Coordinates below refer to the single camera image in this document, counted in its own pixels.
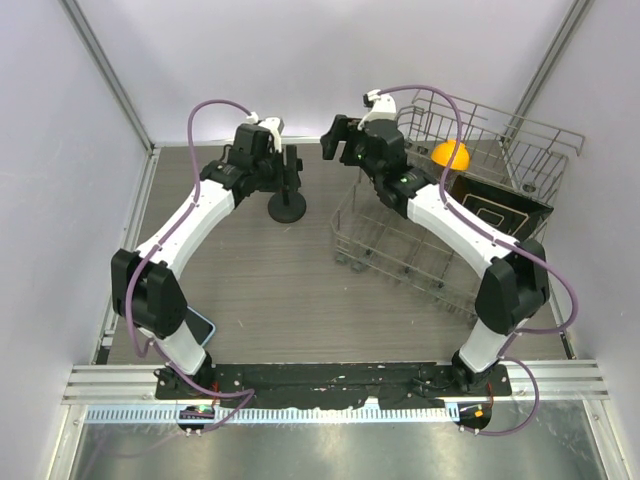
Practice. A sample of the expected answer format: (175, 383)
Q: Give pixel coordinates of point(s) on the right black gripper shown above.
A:
(340, 130)

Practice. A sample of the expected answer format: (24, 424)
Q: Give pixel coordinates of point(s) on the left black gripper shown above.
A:
(286, 178)

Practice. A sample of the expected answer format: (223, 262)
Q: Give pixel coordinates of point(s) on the black phone stand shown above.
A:
(287, 207)

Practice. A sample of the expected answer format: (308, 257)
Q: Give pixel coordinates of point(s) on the phone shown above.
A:
(201, 327)

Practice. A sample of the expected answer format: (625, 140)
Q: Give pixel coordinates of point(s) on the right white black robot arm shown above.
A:
(514, 282)

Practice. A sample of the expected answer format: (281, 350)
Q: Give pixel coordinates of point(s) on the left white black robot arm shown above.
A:
(145, 282)

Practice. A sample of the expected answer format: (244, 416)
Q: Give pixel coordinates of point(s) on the orange bowl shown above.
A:
(449, 150)

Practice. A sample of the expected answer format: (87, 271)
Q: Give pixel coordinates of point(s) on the black square plate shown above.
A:
(502, 208)

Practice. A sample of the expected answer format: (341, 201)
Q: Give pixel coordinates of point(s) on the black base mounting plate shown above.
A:
(339, 386)

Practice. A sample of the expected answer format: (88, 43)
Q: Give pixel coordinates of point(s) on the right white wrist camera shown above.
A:
(380, 106)

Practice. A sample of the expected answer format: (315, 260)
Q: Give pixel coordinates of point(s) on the grey wire dish rack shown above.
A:
(519, 153)

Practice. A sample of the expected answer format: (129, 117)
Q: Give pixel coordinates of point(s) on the white slotted cable duct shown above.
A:
(180, 413)

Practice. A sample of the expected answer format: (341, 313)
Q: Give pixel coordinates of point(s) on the aluminium frame rail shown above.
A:
(119, 384)

